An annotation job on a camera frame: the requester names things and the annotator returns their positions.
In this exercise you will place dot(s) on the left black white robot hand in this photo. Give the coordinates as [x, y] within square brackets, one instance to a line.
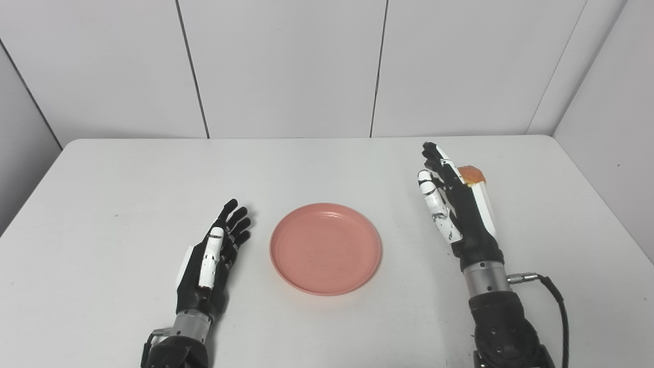
[196, 286]

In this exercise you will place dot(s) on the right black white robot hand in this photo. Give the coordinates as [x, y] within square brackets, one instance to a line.
[470, 225]

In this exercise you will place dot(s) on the cream puff pastry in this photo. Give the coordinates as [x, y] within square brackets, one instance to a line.
[472, 175]

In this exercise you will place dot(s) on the pink round plate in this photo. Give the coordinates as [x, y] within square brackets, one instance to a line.
[325, 249]

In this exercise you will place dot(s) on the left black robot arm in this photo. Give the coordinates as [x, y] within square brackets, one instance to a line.
[179, 347]

